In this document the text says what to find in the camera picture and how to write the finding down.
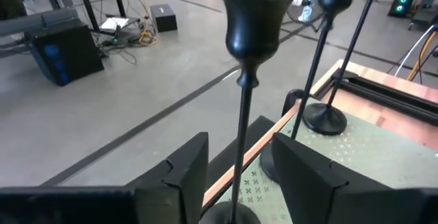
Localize black computer tower blue lights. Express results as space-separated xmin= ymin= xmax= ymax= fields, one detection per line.
xmin=24 ymin=20 xmax=105 ymax=87

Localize white cable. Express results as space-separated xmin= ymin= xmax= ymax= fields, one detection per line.
xmin=393 ymin=24 xmax=438 ymax=77

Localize yellow cable coil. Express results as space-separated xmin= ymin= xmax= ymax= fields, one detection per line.
xmin=138 ymin=28 xmax=159 ymax=47

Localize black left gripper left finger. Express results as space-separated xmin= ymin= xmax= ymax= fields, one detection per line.
xmin=128 ymin=132 xmax=209 ymax=224

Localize black box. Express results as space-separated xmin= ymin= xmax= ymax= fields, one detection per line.
xmin=149 ymin=3 xmax=179 ymax=34

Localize grey metal bench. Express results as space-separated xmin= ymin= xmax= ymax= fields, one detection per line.
xmin=0 ymin=8 xmax=80 ymax=47

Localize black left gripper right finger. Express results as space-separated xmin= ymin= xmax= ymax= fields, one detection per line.
xmin=272 ymin=132 xmax=394 ymax=224

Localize black floor fan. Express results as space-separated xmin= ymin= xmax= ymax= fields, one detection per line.
xmin=286 ymin=0 xmax=324 ymax=25

